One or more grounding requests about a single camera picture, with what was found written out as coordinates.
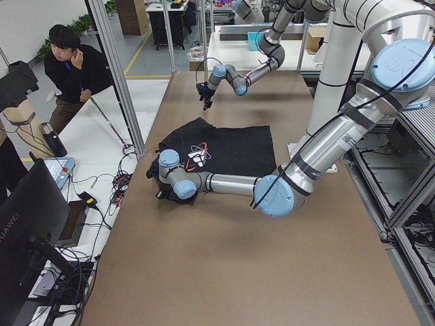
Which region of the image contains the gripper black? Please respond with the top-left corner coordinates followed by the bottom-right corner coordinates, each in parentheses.
top-left (196, 82), bottom-right (213, 111)

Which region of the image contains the black graphic t-shirt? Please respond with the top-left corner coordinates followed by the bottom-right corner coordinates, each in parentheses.
top-left (146, 117), bottom-right (276, 203)

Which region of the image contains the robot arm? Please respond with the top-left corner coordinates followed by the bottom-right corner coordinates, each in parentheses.
top-left (196, 1), bottom-right (331, 110)
top-left (156, 39), bottom-right (434, 217)

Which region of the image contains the seated person in black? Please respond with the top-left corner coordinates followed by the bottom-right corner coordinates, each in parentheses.
top-left (44, 24), bottom-right (112, 133)

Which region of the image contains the black thermos bottle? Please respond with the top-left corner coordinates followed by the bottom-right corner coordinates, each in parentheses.
top-left (40, 122), bottom-right (67, 157)

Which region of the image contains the teach pendant blue grey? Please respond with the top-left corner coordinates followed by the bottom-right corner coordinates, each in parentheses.
top-left (43, 157), bottom-right (75, 189)

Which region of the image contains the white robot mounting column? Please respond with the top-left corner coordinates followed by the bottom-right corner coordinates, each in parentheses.
top-left (299, 1), bottom-right (434, 149)

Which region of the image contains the black computer monitor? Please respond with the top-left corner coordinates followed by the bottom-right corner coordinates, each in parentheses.
top-left (1, 159), bottom-right (74, 325)

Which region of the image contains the aluminium frame cage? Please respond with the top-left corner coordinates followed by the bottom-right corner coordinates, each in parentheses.
top-left (85, 0), bottom-right (146, 158)

